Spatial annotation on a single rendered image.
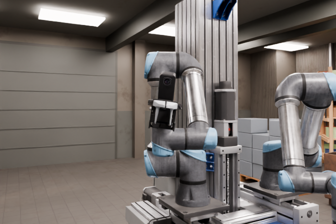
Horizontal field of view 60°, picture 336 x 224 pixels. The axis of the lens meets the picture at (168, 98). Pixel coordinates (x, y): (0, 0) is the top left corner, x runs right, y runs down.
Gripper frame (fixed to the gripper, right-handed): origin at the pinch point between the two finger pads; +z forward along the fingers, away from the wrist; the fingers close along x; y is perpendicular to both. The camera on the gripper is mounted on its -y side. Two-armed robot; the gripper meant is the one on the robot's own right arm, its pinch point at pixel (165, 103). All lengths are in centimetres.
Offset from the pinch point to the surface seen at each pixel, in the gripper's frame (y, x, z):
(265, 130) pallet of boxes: 22, -203, -470
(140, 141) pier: 110, 37, -743
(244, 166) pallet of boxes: 93, -174, -473
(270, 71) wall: -157, -347, -866
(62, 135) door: 110, 228, -669
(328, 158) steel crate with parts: 44, -251, -342
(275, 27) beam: -181, -206, -494
